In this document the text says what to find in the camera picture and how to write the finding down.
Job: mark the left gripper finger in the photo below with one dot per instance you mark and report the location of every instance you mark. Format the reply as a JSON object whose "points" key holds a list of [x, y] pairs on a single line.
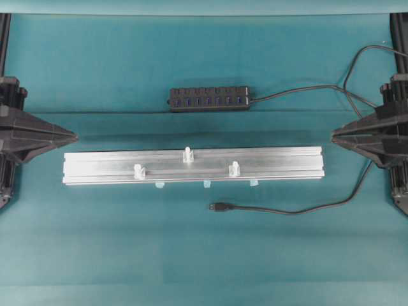
{"points": [[18, 120], [22, 150]]}

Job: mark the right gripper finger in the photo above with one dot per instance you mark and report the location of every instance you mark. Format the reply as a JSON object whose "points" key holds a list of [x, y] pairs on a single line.
{"points": [[384, 151], [386, 121]]}

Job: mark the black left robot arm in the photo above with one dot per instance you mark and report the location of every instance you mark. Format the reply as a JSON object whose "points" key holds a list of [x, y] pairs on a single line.
{"points": [[23, 136]]}

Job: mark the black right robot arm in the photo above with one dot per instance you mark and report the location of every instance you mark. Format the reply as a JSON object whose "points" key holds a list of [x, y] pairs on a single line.
{"points": [[394, 93]]}

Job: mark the right blue tape piece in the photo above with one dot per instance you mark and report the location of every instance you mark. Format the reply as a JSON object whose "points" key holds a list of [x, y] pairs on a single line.
{"points": [[253, 183]]}

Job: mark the middle blue tape piece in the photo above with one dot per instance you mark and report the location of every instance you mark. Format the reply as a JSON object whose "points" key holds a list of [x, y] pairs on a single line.
{"points": [[206, 183]]}

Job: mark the right black frame post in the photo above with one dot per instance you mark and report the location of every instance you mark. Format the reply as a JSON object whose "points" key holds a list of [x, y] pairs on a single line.
{"points": [[398, 30]]}

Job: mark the black frame post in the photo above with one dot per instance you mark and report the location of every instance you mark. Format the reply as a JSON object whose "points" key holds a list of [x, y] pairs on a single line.
{"points": [[5, 22], [398, 30]]}

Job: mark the left black frame post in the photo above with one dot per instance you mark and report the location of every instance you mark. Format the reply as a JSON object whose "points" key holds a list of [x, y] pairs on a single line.
{"points": [[5, 22]]}

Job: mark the aluminium extrusion rail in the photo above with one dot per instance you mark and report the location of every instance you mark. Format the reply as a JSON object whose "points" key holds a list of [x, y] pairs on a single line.
{"points": [[192, 165]]}

